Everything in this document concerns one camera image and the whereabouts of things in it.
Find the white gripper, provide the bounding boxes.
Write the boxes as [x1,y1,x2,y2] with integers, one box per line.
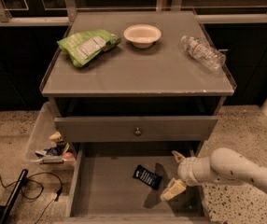
[161,150,200,201]

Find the dark blue rxbar wrapper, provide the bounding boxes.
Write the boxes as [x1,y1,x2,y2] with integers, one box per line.
[133,165,162,189]

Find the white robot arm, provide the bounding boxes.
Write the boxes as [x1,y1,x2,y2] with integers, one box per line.
[161,99,267,201]

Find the closed grey upper drawer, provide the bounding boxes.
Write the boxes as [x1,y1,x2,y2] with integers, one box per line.
[54,116,218,142]

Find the brass round drawer knob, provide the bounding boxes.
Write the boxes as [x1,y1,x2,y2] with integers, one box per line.
[134,127,142,136]

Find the open grey middle drawer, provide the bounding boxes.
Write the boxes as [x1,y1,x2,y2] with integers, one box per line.
[56,142,217,224]

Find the grey wooden drawer cabinet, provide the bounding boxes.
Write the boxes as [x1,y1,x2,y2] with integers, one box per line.
[38,10,237,224]

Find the clear plastic water bottle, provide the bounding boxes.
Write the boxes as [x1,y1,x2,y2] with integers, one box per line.
[180,35,226,72]

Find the snack items in bin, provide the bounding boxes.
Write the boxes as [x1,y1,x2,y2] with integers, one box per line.
[35,132,75,164]

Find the clear plastic storage bin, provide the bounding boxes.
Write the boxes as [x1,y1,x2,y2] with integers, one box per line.
[23,102,76,171]

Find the white paper bowl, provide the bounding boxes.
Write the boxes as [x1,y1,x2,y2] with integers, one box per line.
[123,24,162,49]

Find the green chip bag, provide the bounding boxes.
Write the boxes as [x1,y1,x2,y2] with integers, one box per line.
[57,29,121,68]

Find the black flat bar on floor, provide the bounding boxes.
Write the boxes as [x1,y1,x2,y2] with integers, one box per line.
[0,169,28,224]

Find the black cable on floor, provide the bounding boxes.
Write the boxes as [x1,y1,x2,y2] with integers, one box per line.
[0,161,63,224]

